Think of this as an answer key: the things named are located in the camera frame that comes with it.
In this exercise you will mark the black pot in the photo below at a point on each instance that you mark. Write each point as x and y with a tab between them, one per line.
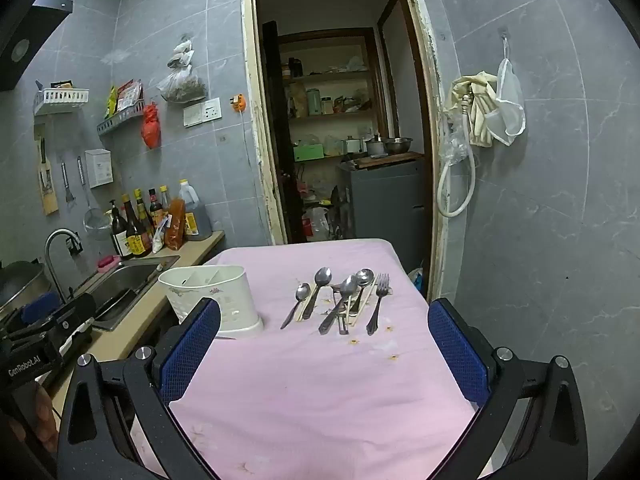
20	285

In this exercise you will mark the cream rubber gloves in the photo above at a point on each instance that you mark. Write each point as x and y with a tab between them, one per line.
480	105

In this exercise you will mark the steel bowl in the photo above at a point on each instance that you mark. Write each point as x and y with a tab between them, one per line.
397	145

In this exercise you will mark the wooden board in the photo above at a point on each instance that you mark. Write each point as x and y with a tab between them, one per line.
387	161

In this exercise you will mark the small metal spoon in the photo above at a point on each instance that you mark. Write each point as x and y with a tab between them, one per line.
303	291

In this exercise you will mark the steel sink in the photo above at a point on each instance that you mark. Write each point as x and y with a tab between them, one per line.
125	275

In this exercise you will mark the white plastic jug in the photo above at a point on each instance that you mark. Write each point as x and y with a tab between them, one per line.
315	225

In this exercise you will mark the clear plastic bag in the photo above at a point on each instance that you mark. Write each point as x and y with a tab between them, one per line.
452	147

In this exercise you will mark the white wall switch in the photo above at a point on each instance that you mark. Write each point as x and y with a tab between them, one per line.
192	115

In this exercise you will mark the orange spice bag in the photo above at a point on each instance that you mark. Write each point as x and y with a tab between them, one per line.
175	230

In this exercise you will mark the grey wall rack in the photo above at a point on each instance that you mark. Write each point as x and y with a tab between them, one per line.
120	121

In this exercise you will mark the brown oil jug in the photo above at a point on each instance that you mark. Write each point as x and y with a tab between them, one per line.
196	215

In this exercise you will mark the seasoning packets in rack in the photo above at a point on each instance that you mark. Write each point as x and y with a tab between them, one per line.
127	95

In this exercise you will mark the steel pot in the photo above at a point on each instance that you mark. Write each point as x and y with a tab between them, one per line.
374	147

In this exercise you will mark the dark pump bottle white label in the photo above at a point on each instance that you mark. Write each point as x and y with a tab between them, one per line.
118	237

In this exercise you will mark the metal mesh strainer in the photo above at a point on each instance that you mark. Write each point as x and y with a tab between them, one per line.
95	222

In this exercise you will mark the steel faucet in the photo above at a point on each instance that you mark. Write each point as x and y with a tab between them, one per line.
50	255

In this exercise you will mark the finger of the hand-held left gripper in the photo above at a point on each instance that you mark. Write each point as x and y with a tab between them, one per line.
75	310
55	345

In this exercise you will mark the white mesh bag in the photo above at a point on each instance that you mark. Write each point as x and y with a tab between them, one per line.
512	105

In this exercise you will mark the blue printed bag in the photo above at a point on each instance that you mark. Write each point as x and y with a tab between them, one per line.
417	280

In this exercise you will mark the wooden storage shelf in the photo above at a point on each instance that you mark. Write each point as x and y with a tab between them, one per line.
330	76

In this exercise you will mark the green box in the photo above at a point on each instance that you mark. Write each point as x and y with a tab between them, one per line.
309	152

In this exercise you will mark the cream door frame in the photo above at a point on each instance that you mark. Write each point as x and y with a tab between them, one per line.
250	110

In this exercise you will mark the white paper box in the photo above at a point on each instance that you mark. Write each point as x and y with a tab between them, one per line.
99	167

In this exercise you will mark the clear bottle yellow cap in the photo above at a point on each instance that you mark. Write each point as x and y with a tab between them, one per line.
164	197

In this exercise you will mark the white wall socket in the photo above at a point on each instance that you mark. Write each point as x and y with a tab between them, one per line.
212	109

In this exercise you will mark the white wall basket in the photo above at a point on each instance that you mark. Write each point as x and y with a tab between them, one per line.
60	102

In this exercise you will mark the white seasoning packet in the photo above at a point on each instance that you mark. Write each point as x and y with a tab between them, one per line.
159	239

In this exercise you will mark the pink soap dish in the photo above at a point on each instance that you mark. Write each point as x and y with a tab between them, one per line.
107	261

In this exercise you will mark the yellow cap sauce bottle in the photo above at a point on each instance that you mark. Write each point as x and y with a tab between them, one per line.
144	212

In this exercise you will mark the red plastic bag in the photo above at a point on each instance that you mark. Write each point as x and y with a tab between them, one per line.
151	127

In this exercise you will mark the person's left hand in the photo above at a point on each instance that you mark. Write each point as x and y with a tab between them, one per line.
42	420

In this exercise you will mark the dark bottle red neck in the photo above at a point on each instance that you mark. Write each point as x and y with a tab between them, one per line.
155	207

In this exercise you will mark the metal peeler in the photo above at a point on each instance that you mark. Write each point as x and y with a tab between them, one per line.
66	182

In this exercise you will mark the black range hood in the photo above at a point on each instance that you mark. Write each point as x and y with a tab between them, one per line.
30	45

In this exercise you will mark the metal fork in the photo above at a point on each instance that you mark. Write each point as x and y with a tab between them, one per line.
378	305

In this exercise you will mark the clear bag of dried goods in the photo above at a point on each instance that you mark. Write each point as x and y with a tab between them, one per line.
182	87

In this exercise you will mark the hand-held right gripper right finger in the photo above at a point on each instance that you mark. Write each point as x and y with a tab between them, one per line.
457	355

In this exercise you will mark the wooden knife holder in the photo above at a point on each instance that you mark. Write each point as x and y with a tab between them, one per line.
48	195

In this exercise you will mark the pink floral tablecloth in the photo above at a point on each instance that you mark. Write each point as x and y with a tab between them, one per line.
310	385

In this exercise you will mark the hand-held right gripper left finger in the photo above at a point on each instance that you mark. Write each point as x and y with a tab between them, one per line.
192	350

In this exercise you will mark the dark sauce bottle yellow label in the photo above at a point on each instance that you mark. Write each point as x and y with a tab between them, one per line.
136	242

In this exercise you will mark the grey cabinet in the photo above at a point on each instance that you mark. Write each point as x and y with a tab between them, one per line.
385	210

